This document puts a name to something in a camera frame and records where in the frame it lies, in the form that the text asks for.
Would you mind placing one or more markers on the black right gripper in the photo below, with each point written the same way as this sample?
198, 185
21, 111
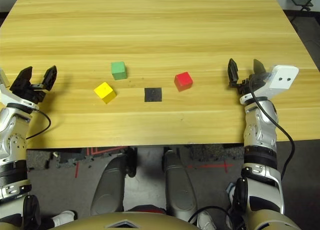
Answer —
250, 85

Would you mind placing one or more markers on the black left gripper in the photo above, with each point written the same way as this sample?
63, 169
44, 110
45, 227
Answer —
28, 92

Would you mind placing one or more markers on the red wooden block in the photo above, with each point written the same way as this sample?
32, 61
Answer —
183, 80

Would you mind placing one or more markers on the yellow wooden block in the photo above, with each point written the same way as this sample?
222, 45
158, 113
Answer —
105, 91

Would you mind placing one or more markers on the green wooden block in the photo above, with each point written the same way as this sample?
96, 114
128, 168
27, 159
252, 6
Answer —
118, 70

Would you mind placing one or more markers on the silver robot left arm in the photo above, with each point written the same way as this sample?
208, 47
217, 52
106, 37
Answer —
12, 140

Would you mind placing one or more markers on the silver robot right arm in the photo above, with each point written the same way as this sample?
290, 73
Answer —
260, 130

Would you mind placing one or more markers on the small white scrap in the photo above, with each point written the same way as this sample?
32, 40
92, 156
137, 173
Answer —
54, 154

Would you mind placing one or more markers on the black stand with tablet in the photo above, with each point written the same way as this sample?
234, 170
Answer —
300, 1

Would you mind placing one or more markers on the black square marker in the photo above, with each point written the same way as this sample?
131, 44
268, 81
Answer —
153, 95

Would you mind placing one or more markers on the silver robot left leg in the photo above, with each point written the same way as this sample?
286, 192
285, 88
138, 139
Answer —
107, 190

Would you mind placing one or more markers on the silver robot leg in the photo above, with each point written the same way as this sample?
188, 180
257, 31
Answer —
178, 187
107, 190

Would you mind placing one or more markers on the silver robot right leg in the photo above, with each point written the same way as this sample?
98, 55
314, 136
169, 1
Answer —
178, 187

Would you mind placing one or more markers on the white shoe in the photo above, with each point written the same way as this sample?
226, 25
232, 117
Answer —
205, 221
63, 217

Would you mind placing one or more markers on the gold robot torso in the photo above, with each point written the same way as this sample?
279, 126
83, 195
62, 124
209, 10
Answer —
100, 223

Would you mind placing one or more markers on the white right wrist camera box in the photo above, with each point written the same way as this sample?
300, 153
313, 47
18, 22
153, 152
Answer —
285, 76

